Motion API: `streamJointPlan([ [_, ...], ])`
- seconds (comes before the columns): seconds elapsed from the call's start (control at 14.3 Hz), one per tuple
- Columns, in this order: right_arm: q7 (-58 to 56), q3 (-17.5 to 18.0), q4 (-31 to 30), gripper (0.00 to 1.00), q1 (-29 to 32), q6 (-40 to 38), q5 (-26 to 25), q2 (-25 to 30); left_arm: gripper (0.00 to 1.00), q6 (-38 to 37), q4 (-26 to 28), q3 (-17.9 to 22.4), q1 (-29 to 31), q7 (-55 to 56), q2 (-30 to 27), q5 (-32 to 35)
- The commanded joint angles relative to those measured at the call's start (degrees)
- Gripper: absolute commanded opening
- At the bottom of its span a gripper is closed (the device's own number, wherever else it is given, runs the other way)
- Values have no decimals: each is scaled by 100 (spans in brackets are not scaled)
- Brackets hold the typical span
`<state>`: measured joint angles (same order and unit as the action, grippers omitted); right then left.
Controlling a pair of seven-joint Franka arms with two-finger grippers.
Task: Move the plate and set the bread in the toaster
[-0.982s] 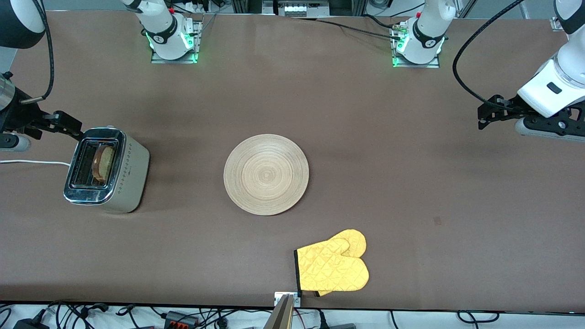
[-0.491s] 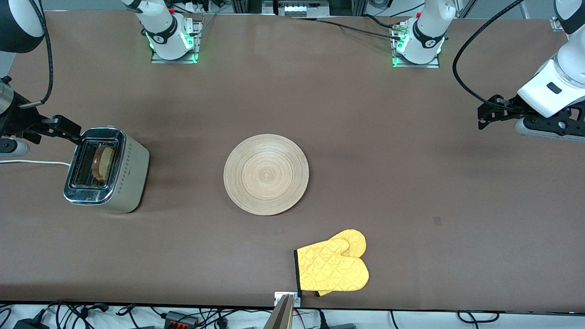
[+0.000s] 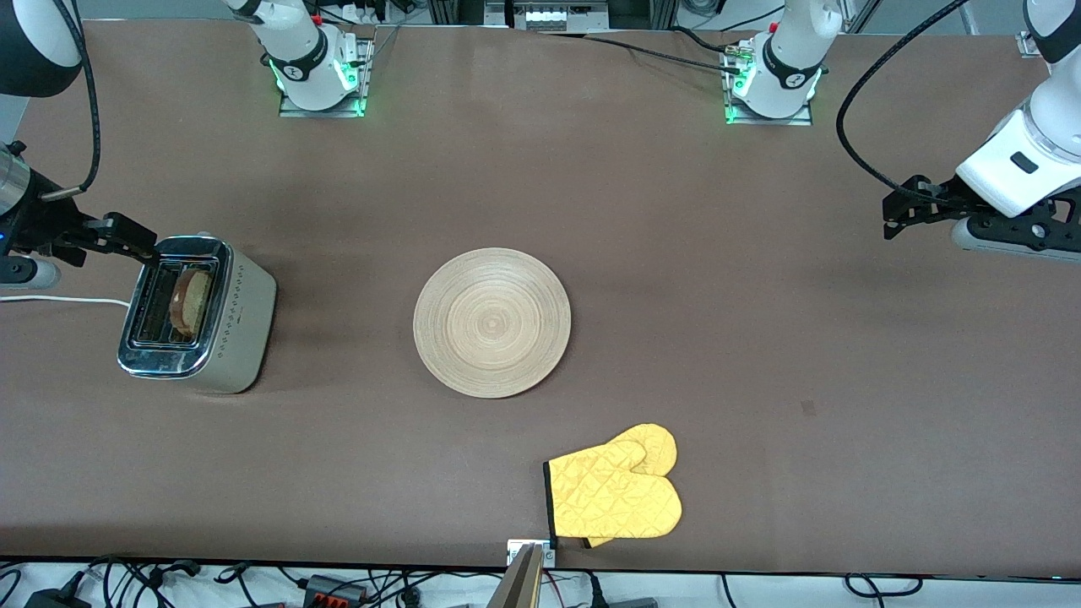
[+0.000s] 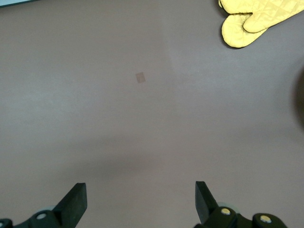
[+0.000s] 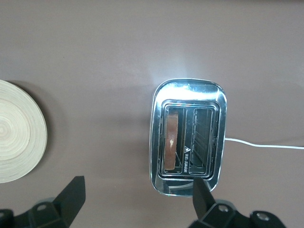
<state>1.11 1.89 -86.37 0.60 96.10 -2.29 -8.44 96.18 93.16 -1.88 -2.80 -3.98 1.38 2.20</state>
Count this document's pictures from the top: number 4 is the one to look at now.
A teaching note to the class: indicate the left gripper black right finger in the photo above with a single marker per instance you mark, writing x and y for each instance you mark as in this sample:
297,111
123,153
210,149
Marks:
206,209

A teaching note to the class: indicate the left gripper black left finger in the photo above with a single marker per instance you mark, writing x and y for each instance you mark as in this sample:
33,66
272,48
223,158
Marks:
71,209

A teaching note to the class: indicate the small brown tape patch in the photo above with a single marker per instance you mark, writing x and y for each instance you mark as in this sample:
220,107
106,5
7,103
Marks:
140,78

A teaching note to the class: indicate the yellow quilted oven mitt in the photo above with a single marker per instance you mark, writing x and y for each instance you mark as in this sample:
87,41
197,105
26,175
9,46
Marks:
273,14
237,33

